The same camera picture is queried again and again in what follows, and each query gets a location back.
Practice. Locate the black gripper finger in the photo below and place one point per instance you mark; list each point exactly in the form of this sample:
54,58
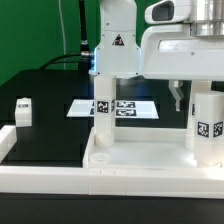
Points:
175,89

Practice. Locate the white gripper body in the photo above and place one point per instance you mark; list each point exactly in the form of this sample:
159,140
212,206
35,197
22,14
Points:
170,52

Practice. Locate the white desk top panel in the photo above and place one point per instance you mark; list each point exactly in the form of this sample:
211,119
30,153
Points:
141,148

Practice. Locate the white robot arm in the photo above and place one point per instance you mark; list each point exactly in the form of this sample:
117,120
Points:
118,53

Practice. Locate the fiducial marker sheet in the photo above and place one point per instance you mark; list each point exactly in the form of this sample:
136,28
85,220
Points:
124,109

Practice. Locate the white U-shaped obstacle fence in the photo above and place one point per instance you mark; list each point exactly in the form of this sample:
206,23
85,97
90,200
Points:
193,183

